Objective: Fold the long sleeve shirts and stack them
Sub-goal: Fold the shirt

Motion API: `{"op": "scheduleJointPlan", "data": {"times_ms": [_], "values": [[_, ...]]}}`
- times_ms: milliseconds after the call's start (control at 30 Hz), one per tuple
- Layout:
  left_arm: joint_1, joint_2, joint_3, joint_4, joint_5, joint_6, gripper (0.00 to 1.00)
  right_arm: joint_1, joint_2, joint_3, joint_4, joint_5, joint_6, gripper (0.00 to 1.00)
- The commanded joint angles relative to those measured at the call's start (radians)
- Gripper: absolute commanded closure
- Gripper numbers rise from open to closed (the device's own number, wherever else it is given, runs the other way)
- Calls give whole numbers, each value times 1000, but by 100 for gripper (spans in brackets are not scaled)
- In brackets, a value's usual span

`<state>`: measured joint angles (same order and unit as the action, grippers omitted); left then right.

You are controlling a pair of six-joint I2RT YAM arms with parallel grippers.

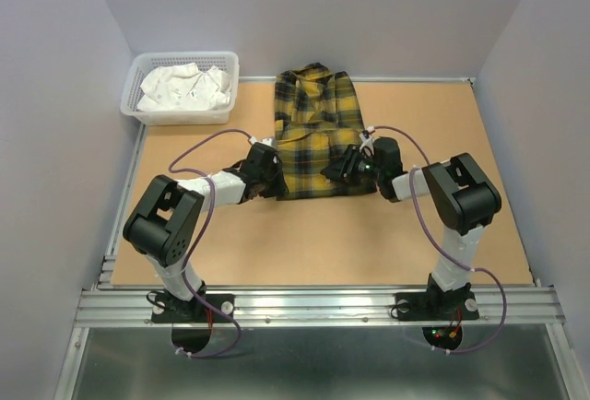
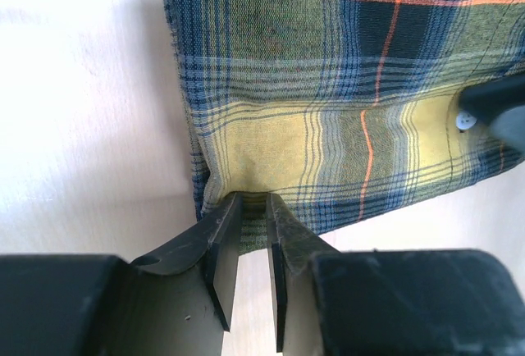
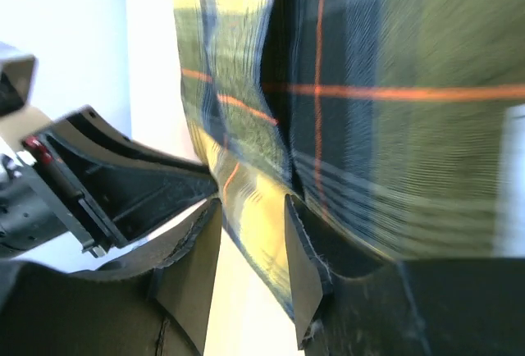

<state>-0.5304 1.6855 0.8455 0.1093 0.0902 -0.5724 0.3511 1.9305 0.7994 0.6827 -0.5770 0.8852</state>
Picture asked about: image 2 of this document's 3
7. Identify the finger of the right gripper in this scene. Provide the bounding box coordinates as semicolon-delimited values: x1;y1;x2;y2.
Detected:
459;75;525;147

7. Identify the yellow plaid long sleeve shirt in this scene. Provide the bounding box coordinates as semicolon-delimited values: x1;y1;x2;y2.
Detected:
163;0;524;253

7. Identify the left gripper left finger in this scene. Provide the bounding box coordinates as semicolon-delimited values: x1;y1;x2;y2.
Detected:
1;193;242;355

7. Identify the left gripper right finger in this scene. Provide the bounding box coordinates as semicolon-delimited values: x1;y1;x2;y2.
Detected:
266;194;524;355

